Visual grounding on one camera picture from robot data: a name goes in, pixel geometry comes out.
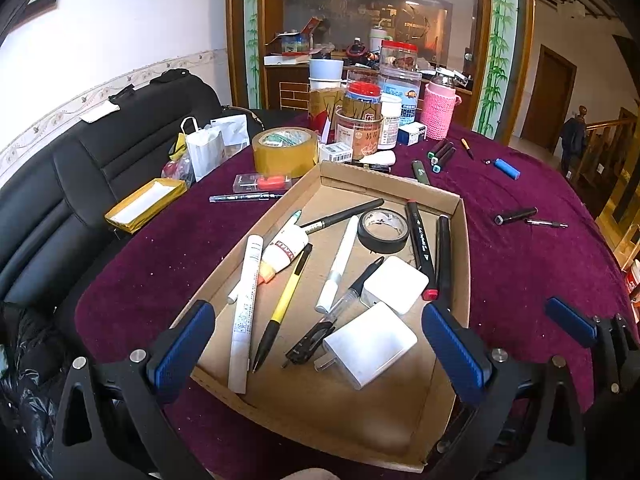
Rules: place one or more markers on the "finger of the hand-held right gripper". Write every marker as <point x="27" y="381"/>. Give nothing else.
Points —
<point x="570" y="320"/>

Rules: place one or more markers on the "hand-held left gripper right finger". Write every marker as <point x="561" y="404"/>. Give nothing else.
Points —
<point x="455" y="355"/>

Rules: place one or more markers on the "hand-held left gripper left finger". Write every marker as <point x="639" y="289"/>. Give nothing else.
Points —
<point x="182" y="347"/>

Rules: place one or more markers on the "long white printed pen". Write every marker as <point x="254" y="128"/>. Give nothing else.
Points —
<point x="244" y="320"/>

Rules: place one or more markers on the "shallow cardboard box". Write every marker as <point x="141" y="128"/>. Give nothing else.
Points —
<point x="400" y="410"/>

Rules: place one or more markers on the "large white power adapter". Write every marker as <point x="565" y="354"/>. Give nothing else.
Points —
<point x="370" y="347"/>

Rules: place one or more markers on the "small white power adapter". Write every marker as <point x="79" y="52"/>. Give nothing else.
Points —
<point x="397" y="282"/>

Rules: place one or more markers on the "black marker pink end cap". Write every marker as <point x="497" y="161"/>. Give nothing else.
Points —
<point x="443" y="260"/>

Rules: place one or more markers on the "black marker red end caps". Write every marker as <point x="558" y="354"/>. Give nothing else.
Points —
<point x="420" y="250"/>

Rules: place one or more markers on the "yellow black mechanical pencil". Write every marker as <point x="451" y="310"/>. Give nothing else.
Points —
<point x="285" y="302"/>

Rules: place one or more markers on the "small black plastic tool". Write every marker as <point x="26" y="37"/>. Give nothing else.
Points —
<point x="302" y="345"/>

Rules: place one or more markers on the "white glue bottle orange cap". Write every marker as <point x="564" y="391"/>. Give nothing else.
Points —
<point x="285" y="252"/>

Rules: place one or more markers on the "thick white marker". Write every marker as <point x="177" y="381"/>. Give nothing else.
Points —
<point x="337" y="265"/>

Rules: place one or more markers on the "white pen teal tip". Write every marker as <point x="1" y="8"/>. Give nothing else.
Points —
<point x="295" y="219"/>

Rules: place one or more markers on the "thin black pen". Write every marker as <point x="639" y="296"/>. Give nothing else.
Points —
<point x="345" y="216"/>

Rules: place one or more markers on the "black pen silver cap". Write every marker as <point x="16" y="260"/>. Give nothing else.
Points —
<point x="517" y="215"/>

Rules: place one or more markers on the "black tape roll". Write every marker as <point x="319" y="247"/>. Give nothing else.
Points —
<point x="382" y="246"/>

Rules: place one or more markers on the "yellow wrapped paper pack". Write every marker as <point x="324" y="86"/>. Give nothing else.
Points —
<point x="145" y="205"/>

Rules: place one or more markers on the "black plastic bag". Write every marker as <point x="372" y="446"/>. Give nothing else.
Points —
<point x="25" y="385"/>

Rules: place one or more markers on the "clear green gel pen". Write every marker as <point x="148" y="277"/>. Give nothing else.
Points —
<point x="245" y="196"/>

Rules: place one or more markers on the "blue lighter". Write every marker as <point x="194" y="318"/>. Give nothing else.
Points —
<point x="506" y="168"/>

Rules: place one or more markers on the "clear bag with red item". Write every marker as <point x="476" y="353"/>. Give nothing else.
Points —
<point x="177" y="170"/>

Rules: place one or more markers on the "wooden stair railing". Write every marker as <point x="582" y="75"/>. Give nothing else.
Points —
<point x="605" y="145"/>

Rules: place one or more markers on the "clear pack with red item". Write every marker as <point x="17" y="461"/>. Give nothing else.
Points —
<point x="265" y="181"/>

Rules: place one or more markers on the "dark green pen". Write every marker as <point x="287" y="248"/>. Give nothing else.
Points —
<point x="420" y="171"/>

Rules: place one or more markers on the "black leather sofa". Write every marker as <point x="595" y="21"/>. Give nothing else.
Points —
<point x="60" y="200"/>

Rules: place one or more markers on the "small yellow black pen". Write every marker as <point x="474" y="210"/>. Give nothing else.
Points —
<point x="467" y="147"/>

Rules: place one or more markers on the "black gold pen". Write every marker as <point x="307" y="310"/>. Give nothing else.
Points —
<point x="370" y="166"/>

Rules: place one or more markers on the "wide yellow tape roll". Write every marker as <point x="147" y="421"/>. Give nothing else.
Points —
<point x="280" y="162"/>

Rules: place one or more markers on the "white cone shaped bottle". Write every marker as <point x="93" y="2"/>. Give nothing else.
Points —
<point x="380" y="159"/>

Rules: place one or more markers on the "brown wooden door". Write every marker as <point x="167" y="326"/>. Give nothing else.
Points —
<point x="547" y="100"/>

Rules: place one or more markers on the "white paper pouch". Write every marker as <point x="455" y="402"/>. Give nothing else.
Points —
<point x="232" y="130"/>

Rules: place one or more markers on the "small white blue box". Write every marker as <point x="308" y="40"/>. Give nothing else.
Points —
<point x="411" y="135"/>

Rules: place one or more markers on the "white barcode box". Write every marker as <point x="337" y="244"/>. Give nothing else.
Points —
<point x="335" y="151"/>

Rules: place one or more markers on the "white plastic bottle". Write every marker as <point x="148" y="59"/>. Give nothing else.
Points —
<point x="390" y="125"/>

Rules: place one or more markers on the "glass jar orange label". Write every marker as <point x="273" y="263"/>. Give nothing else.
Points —
<point x="357" y="135"/>

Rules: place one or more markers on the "jar in pink knit sleeve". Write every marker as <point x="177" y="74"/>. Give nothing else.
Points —
<point x="439" y="110"/>

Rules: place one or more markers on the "clear jar blue label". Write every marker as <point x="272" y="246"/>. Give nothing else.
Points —
<point x="407" y="95"/>

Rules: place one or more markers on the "tree print jar red lid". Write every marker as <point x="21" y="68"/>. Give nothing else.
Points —
<point x="362" y="105"/>

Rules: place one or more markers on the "tall tree print container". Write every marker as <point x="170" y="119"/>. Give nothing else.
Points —
<point x="320" y="110"/>

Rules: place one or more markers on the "bamboo print panel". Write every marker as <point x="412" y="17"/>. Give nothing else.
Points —
<point x="497" y="45"/>
<point x="252" y="35"/>

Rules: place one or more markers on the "clear jar red lid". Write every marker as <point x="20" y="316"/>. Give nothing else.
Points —
<point x="397" y="57"/>

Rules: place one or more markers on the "white plastic cup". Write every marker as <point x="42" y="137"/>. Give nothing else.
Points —
<point x="326" y="69"/>

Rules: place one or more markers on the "open printed carton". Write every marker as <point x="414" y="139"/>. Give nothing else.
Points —
<point x="295" y="42"/>

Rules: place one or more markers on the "white green tumbler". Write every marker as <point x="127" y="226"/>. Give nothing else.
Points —
<point x="377" y="37"/>

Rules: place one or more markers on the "dark jacket on post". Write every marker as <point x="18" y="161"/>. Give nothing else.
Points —
<point x="574" y="140"/>

